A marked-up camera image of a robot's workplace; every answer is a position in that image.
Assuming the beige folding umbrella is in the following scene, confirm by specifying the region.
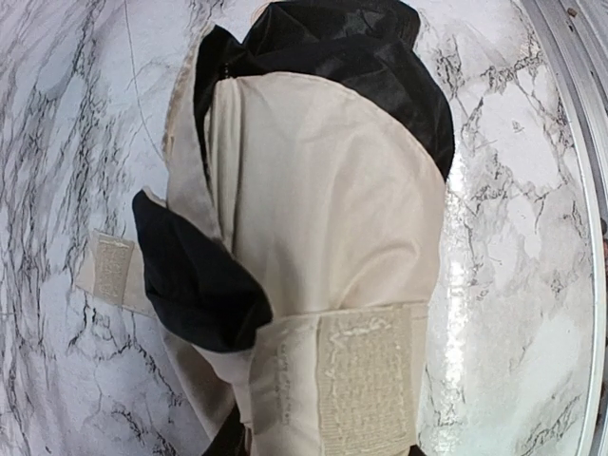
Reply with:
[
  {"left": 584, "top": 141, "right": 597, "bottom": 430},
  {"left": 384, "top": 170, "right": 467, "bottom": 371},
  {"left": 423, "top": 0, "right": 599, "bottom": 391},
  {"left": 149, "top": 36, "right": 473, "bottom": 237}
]
[{"left": 76, "top": 1, "right": 455, "bottom": 455}]

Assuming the aluminium front rail base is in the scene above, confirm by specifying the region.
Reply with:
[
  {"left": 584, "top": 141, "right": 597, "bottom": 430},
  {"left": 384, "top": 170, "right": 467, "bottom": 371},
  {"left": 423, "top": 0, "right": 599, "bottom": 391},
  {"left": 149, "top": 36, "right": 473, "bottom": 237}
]
[{"left": 522, "top": 1, "right": 607, "bottom": 455}]

